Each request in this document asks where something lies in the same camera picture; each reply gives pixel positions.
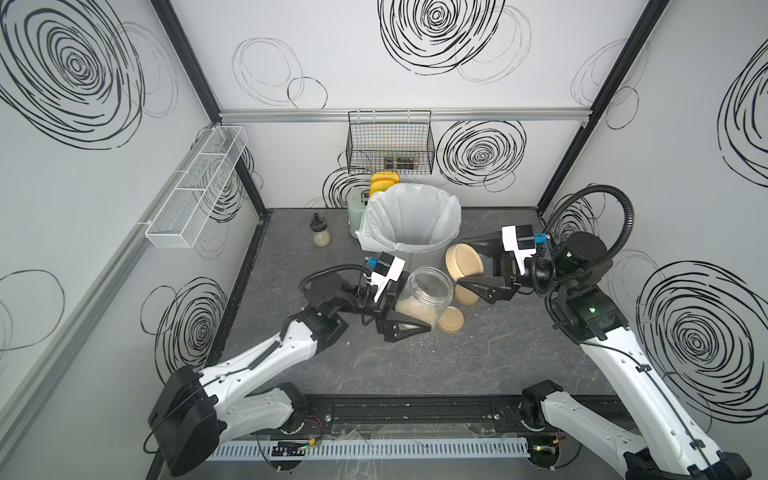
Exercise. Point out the dark bottle in basket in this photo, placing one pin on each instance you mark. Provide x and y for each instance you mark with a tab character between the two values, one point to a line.
401	164

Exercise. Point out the white plastic bin liner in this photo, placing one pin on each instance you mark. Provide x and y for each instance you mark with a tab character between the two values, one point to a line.
409	218

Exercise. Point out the metal mesh trash bin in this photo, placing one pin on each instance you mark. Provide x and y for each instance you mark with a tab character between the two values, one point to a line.
420	255

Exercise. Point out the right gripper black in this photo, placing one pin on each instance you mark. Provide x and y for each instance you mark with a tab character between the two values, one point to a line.
502	267

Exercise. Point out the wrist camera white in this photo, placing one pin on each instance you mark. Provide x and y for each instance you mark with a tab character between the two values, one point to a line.
382	270
521	241

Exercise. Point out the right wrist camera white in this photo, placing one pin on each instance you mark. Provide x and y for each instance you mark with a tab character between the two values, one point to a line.
521	241

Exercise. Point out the aluminium wall rail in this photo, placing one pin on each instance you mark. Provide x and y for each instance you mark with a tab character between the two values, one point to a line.
244	116

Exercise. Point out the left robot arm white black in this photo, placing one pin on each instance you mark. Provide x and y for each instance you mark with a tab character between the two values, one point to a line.
197	411

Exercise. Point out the small bottle black pump top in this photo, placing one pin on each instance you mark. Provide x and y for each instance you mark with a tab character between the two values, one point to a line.
319	226

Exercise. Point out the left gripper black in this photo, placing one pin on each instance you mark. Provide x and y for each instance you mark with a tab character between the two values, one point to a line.
380	310

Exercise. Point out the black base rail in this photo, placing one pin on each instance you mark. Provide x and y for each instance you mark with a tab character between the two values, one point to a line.
330	412

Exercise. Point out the mint green toaster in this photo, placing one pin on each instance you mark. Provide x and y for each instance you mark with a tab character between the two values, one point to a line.
356	204

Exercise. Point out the white slotted cable duct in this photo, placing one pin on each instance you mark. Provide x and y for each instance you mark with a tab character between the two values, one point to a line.
372	449

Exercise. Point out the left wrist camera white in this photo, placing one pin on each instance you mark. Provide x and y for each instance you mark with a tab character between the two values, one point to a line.
382	270

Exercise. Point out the black wire wall basket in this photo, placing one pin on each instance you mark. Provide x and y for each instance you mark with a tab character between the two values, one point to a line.
368	143

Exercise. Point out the white mesh wall shelf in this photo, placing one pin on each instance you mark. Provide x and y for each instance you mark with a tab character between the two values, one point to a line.
186	210

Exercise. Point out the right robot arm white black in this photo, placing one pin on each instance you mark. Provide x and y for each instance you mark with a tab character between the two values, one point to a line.
669	444

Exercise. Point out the yellow toast slice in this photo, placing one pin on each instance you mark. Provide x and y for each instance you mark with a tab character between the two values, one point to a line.
381	185
386	176

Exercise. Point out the rice jar tan lid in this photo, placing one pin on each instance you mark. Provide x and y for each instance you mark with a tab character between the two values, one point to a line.
427	294

